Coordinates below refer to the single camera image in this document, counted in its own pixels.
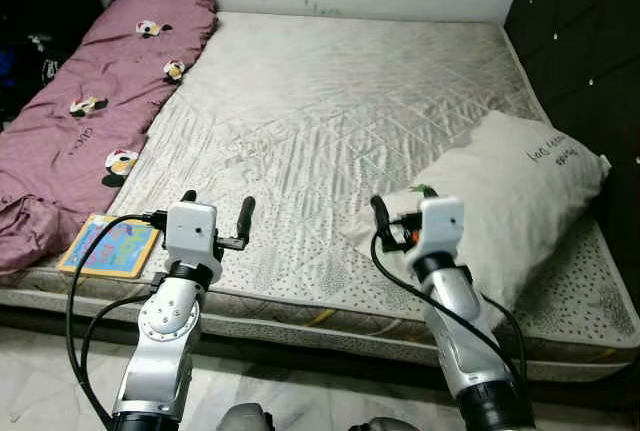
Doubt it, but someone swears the right robot leg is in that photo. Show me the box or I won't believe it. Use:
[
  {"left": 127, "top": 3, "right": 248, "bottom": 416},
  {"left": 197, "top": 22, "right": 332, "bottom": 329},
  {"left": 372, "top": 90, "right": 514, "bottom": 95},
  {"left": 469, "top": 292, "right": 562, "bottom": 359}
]
[{"left": 364, "top": 415, "right": 422, "bottom": 431}]

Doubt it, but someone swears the robot leg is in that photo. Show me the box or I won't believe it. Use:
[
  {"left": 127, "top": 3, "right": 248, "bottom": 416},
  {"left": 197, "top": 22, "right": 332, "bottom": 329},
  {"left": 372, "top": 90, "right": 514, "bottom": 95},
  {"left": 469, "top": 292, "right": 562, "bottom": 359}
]
[
  {"left": 364, "top": 415, "right": 422, "bottom": 431},
  {"left": 217, "top": 402, "right": 277, "bottom": 431}
]

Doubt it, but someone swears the dark bed base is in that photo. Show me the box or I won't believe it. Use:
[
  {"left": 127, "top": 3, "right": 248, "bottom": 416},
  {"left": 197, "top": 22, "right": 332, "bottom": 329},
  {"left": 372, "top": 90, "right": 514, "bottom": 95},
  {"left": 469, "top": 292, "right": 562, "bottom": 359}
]
[{"left": 0, "top": 301, "right": 640, "bottom": 427}]

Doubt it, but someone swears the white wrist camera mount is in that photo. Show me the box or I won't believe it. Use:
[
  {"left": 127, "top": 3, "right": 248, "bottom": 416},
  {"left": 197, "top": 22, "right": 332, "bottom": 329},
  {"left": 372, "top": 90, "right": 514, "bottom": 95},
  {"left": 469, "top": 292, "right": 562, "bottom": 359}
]
[
  {"left": 410, "top": 196, "right": 467, "bottom": 263},
  {"left": 163, "top": 201, "right": 222, "bottom": 273}
]

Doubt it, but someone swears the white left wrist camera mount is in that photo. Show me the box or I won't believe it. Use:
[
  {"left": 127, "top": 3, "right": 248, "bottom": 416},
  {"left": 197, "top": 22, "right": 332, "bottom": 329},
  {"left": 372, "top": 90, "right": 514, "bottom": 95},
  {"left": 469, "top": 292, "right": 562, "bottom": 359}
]
[{"left": 163, "top": 201, "right": 222, "bottom": 273}]

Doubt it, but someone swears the left robot leg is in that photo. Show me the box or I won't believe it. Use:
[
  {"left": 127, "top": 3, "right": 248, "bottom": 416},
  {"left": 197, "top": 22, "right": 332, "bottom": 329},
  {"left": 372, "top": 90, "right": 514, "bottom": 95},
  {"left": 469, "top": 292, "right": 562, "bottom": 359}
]
[{"left": 217, "top": 402, "right": 277, "bottom": 431}]

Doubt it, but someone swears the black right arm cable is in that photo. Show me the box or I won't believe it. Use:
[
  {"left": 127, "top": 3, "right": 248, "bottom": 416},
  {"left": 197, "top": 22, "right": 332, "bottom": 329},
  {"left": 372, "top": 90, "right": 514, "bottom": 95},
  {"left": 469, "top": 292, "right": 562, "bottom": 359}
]
[{"left": 369, "top": 231, "right": 532, "bottom": 404}]

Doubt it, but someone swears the mauve cartoon print duvet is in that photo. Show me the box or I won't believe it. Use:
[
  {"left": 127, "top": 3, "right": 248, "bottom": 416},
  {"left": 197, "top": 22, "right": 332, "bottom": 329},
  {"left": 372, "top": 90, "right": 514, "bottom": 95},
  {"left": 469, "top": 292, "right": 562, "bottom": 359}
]
[{"left": 0, "top": 0, "right": 220, "bottom": 275}]

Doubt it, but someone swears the grey quilted mattress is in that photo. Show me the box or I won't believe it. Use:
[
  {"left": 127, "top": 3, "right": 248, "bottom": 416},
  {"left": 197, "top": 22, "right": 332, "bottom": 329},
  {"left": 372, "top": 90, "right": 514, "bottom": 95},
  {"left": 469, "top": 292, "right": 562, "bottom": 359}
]
[{"left": 0, "top": 11, "right": 640, "bottom": 384}]

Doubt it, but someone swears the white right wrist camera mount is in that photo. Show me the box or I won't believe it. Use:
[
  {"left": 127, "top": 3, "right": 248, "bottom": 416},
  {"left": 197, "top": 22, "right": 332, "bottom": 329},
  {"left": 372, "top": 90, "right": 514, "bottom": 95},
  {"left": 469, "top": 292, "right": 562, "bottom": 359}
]
[{"left": 410, "top": 196, "right": 467, "bottom": 263}]

